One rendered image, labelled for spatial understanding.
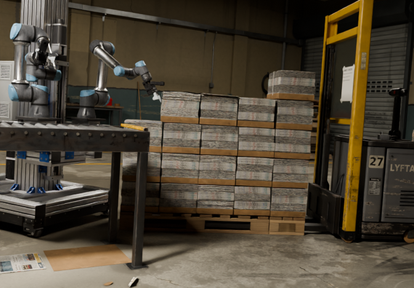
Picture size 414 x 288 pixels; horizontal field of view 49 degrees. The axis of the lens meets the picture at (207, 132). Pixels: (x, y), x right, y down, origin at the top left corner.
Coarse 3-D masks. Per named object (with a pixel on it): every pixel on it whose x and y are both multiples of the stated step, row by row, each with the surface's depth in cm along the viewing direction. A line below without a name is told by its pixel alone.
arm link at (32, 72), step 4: (28, 64) 292; (28, 68) 292; (32, 68) 292; (36, 68) 293; (40, 68) 297; (28, 72) 292; (32, 72) 292; (36, 72) 293; (40, 72) 295; (44, 72) 296; (28, 76) 292; (32, 76) 292; (36, 76) 294; (40, 76) 295; (44, 76) 297; (28, 80) 292; (32, 80) 292; (36, 80) 294
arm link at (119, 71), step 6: (96, 42) 362; (90, 48) 362; (96, 48) 358; (102, 48) 361; (96, 54) 360; (102, 54) 355; (108, 54) 356; (102, 60) 357; (108, 60) 351; (114, 60) 351; (114, 66) 348; (120, 66) 345; (114, 72) 346; (120, 72) 343; (126, 72) 348
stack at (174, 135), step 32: (128, 128) 337; (160, 128) 340; (192, 128) 343; (224, 128) 346; (256, 128) 349; (128, 160) 338; (160, 160) 341; (192, 160) 344; (224, 160) 347; (256, 160) 350; (128, 192) 341; (160, 192) 344; (192, 192) 346; (224, 192) 349; (256, 192) 351; (128, 224) 341; (160, 224) 358; (192, 224) 347; (256, 224) 353
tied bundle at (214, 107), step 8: (200, 96) 350; (208, 96) 345; (216, 96) 344; (224, 96) 345; (200, 104) 348; (208, 104) 344; (216, 104) 344; (224, 104) 345; (232, 104) 346; (200, 112) 346; (208, 112) 344; (216, 112) 344; (224, 112) 345; (232, 112) 346
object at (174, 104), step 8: (168, 96) 341; (176, 96) 340; (184, 96) 341; (192, 96) 341; (168, 104) 340; (176, 104) 341; (184, 104) 342; (192, 104) 343; (168, 112) 341; (176, 112) 341; (184, 112) 342; (192, 112) 343
